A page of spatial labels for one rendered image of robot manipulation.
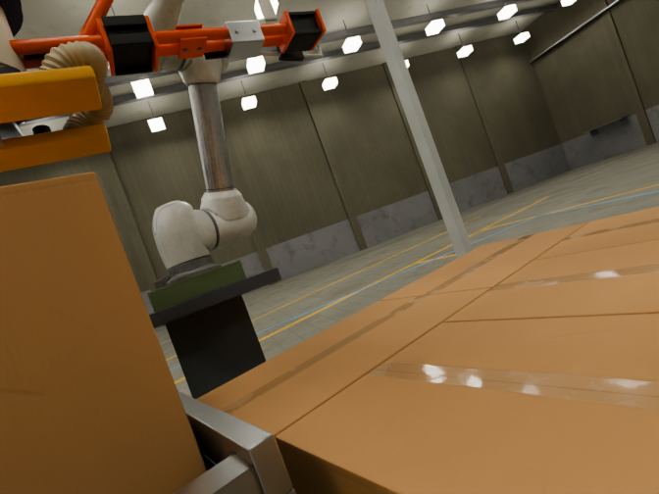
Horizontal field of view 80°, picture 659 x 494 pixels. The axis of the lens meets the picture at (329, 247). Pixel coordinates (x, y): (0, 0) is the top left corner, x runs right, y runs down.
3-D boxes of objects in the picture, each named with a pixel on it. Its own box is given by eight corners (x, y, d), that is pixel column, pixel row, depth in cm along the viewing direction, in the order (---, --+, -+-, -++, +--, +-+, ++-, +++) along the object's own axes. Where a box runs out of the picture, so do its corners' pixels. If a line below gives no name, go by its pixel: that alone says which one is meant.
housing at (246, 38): (232, 42, 75) (225, 20, 75) (227, 62, 82) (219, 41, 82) (266, 39, 79) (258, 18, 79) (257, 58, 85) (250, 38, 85)
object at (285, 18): (292, 32, 80) (283, 10, 80) (280, 54, 87) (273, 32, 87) (327, 29, 84) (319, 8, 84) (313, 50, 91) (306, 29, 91)
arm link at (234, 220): (196, 249, 152) (242, 235, 168) (221, 253, 142) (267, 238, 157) (155, 31, 133) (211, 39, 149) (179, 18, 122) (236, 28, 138)
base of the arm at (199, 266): (158, 291, 141) (152, 276, 141) (217, 270, 150) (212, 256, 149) (154, 291, 124) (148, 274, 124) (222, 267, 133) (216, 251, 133)
